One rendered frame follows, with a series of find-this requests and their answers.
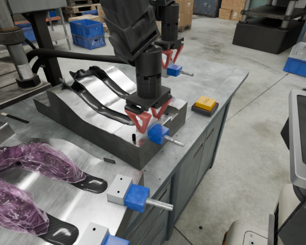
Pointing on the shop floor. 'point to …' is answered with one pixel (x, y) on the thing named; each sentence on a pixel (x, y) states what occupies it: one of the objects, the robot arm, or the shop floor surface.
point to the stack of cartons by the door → (231, 9)
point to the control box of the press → (40, 29)
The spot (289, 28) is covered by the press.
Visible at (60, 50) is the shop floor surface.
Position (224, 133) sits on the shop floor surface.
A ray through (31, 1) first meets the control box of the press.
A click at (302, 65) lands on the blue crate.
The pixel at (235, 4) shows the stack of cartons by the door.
